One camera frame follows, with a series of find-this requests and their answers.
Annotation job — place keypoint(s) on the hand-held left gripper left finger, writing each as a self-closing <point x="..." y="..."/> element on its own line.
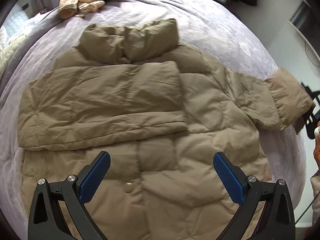
<point x="96" y="175"/>

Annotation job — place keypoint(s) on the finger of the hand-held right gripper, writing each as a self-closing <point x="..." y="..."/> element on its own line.
<point x="311" y="122"/>
<point x="306" y="88"/>

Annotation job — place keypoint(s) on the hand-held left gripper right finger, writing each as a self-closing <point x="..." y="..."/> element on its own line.
<point x="228" y="177"/>

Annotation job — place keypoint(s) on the tan puffer jacket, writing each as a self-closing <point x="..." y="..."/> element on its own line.
<point x="150" y="105"/>

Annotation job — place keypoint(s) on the person's right hand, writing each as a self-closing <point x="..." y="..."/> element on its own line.
<point x="317" y="152"/>

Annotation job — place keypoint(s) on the white framed mirror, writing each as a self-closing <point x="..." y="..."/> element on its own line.
<point x="306" y="21"/>

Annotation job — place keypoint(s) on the lavender plush bed blanket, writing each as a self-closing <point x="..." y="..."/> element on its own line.
<point x="212" y="30"/>

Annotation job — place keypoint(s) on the white quilted pillow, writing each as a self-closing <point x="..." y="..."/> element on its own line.
<point x="12" y="22"/>

